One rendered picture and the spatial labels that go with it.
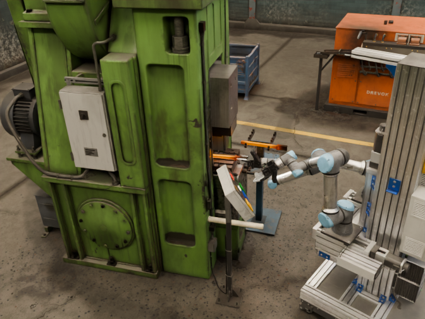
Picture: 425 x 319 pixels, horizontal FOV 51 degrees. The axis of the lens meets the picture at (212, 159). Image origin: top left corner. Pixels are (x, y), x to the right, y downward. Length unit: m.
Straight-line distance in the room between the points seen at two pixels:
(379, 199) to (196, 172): 1.31
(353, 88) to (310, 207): 2.57
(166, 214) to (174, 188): 0.28
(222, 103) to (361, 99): 3.90
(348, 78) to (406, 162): 3.95
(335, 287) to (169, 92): 1.98
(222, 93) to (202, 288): 1.70
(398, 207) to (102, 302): 2.46
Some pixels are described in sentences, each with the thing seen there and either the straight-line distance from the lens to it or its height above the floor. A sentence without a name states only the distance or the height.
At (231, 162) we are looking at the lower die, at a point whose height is 0.99.
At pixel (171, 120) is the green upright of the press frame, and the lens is 3.27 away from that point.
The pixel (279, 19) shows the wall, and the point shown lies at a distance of 11.22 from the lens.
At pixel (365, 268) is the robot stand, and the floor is 0.73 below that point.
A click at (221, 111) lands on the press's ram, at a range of 3.35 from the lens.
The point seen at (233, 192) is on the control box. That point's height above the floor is 1.18.
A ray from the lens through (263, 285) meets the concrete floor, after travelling 3.99.
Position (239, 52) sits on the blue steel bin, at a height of 0.54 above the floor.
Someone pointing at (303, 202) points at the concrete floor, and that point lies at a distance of 4.93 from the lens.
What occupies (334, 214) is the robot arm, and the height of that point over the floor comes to 1.04.
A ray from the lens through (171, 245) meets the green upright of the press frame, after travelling 3.90.
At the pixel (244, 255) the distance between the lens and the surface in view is 4.24.
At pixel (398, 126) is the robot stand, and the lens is 2.96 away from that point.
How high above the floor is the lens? 2.89
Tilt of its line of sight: 31 degrees down
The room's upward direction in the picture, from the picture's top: 2 degrees counter-clockwise
